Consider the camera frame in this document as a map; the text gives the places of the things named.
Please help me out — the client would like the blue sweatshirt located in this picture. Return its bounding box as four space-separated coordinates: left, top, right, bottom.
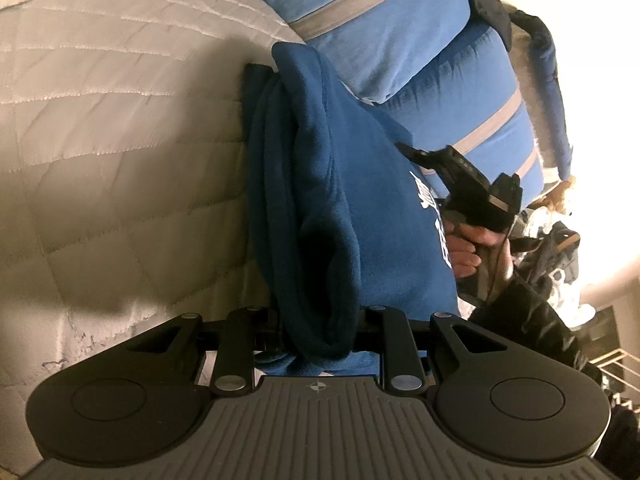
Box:
241 42 458 376

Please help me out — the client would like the person's right hand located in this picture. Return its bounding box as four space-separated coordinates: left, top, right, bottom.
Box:
444 220 513 295

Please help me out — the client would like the brown plush toy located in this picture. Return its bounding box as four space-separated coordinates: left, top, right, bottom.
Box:
528 176 577 216

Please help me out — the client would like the right blue striped pillow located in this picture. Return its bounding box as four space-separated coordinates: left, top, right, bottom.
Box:
382 21 544 205

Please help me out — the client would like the blue striped pillow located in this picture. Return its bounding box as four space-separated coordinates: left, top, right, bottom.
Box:
264 0 472 103
382 21 544 205

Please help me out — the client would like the dark blue garment on headboard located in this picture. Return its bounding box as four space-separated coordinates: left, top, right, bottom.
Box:
509 9 573 182

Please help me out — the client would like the black garment behind pillows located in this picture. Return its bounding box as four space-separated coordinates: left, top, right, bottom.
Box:
469 0 512 52

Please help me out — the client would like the left blue striped pillow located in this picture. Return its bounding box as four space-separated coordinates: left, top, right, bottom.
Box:
264 0 472 103

